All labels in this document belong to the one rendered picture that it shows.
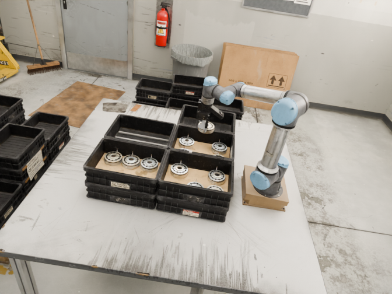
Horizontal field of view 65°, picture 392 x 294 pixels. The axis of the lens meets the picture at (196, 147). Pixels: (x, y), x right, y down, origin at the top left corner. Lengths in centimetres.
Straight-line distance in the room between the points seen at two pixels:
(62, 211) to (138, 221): 41
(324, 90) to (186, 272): 401
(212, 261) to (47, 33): 437
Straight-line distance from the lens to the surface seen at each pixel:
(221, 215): 174
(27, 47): 553
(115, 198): 179
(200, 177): 183
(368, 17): 491
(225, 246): 169
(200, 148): 207
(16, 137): 283
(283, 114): 148
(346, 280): 280
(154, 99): 360
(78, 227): 174
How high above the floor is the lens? 201
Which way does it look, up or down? 35 degrees down
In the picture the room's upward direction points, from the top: 9 degrees clockwise
